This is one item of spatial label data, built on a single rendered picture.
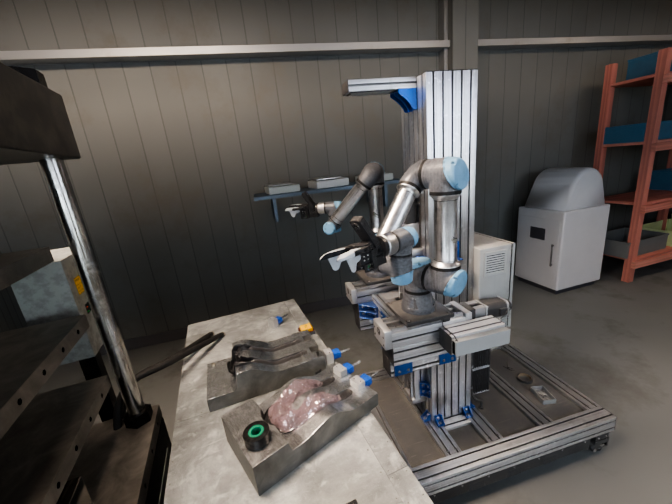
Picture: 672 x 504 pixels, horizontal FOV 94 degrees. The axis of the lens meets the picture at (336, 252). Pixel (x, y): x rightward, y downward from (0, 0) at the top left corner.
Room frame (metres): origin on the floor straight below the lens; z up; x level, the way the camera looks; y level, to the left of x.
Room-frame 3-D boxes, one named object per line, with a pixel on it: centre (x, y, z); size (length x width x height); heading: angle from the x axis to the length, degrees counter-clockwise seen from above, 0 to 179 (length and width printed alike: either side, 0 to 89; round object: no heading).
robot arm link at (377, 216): (1.89, -0.27, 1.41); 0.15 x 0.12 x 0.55; 166
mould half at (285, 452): (0.93, 0.18, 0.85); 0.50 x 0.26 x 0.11; 127
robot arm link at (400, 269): (1.02, -0.21, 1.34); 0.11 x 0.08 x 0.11; 38
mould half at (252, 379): (1.24, 0.38, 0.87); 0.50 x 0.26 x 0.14; 110
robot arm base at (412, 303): (1.28, -0.35, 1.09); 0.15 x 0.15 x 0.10
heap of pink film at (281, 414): (0.94, 0.18, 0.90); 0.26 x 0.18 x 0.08; 127
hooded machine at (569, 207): (3.55, -2.67, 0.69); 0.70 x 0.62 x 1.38; 102
